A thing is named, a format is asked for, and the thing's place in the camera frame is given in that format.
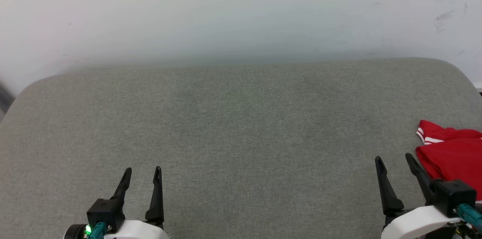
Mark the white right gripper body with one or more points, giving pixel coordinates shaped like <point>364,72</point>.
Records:
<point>414,224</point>

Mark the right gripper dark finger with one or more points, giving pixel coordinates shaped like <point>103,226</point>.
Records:
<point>421,177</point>
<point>386,190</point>

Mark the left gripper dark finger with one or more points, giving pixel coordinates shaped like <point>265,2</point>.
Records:
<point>156,201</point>
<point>122,188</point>

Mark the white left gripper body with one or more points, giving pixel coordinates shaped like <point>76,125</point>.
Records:
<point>139,230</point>

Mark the red and white basketball jersey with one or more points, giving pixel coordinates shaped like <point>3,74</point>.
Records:
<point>452,156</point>

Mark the grey fabric sofa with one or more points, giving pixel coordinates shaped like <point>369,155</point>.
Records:
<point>241,137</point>

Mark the dark grey metal bar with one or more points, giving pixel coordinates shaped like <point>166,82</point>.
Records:
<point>4,98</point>

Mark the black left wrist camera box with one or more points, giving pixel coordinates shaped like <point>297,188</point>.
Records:
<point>105,212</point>

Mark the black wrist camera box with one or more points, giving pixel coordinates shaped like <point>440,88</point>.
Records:
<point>105,212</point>
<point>453,195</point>

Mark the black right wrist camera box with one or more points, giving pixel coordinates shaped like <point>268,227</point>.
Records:
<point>453,195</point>

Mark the teal left camera connector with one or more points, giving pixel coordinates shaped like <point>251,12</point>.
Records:
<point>98,230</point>

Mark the teal camera connector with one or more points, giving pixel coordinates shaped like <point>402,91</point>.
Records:
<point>470,214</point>
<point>98,230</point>

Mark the teal right camera connector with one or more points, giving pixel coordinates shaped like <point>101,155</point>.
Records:
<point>470,214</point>

